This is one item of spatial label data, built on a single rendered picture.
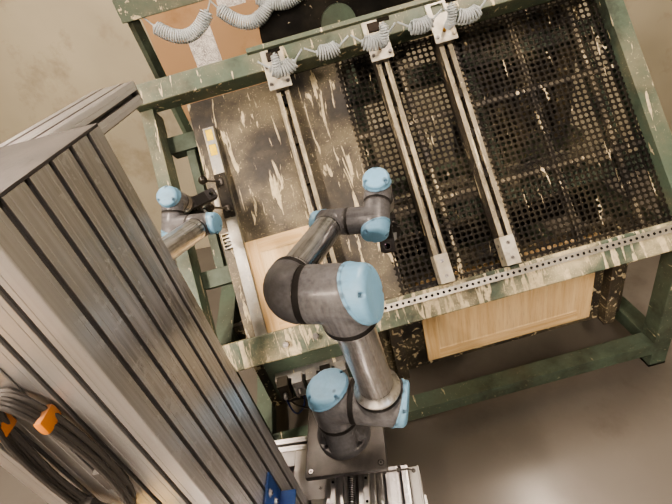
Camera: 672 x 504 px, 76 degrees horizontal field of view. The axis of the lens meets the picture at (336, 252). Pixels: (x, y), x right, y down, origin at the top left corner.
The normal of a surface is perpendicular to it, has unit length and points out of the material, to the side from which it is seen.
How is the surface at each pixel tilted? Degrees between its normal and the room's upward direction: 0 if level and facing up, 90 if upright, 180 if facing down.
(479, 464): 0
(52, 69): 90
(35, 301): 90
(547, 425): 0
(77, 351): 90
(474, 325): 90
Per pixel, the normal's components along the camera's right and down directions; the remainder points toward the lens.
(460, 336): 0.15, 0.54
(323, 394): -0.35, -0.79
